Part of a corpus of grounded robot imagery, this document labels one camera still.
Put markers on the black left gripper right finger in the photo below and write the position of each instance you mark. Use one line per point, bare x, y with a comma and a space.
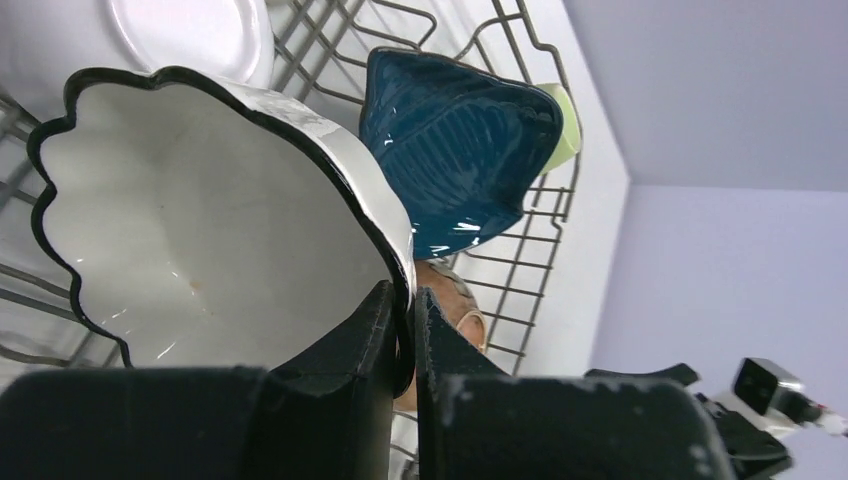
476, 422

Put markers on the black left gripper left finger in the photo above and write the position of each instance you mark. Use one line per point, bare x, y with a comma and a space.
325, 414

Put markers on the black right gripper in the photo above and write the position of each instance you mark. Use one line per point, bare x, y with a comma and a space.
754, 454

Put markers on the tan brown bowl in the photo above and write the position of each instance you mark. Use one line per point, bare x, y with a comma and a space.
460, 309

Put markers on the white scalloped bowl black rim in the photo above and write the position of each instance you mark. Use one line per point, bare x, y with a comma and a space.
204, 222

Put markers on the blue leaf-shaped dish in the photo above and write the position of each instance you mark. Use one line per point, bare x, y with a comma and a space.
459, 146

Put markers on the green mug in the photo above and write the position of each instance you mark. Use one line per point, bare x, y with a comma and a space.
570, 141

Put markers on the plain white bowl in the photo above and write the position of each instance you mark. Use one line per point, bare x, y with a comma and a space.
44, 42

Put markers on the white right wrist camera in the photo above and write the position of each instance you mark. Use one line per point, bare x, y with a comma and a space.
773, 400

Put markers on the grey wire dish rack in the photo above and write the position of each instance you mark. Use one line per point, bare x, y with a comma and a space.
321, 49

